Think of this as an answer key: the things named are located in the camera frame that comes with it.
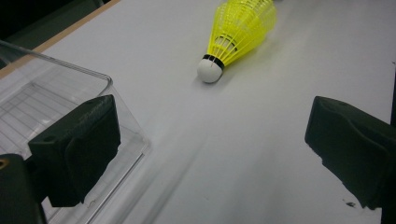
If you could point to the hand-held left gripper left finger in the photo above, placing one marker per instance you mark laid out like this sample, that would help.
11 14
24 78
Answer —
77 149

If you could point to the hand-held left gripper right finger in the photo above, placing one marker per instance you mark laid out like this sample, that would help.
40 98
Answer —
351 146

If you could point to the clear plastic container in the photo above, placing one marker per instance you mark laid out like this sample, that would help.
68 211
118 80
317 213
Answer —
37 93

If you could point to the yellow plastic shuttlecock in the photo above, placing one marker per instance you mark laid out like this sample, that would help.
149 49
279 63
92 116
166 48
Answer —
249 5
209 70

